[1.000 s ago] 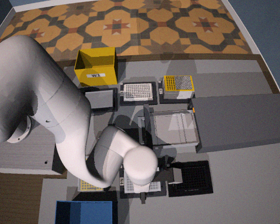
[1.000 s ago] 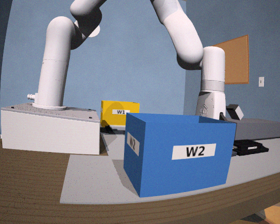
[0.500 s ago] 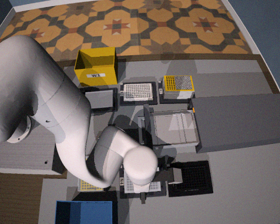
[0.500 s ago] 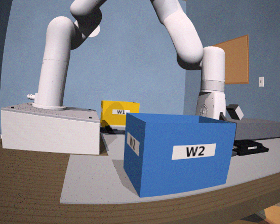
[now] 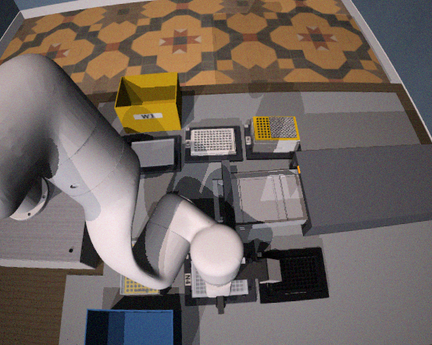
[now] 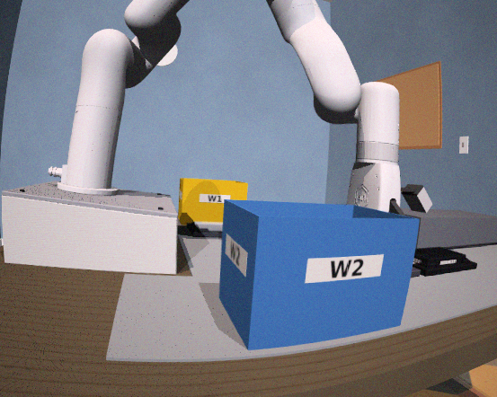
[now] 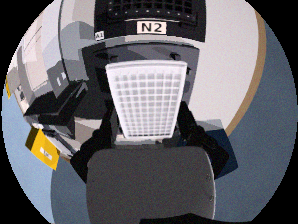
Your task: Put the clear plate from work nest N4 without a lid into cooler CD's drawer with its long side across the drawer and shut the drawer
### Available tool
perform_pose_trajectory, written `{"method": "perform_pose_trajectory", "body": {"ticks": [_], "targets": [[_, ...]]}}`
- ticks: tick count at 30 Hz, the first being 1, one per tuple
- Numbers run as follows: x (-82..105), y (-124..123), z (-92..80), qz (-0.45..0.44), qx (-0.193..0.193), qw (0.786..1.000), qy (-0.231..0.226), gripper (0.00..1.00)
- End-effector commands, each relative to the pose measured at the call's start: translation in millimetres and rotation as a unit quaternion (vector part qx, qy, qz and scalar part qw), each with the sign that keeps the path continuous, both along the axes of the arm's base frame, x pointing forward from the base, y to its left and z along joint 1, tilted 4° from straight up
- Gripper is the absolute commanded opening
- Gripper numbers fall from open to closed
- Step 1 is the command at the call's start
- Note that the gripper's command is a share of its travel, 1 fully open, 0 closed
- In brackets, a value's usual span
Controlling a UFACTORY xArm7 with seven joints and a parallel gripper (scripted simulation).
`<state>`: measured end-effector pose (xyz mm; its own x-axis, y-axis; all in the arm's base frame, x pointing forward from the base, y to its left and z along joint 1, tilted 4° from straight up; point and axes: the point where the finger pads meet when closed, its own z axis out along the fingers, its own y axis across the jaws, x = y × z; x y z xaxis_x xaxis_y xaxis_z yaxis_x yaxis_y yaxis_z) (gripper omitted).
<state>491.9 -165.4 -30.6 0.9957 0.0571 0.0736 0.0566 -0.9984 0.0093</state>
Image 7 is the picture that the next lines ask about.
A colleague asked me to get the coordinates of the blue bin with label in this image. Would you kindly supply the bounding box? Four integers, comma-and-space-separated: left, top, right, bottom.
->
176, 129, 238, 180

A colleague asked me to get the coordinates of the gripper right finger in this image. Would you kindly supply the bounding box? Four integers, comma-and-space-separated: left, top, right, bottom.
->
177, 101, 229, 180

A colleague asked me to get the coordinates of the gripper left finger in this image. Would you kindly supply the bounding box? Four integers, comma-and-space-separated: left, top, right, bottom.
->
70, 103, 120, 184

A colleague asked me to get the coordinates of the yellow open bin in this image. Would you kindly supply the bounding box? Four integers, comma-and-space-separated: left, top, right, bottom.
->
25, 126, 60, 170

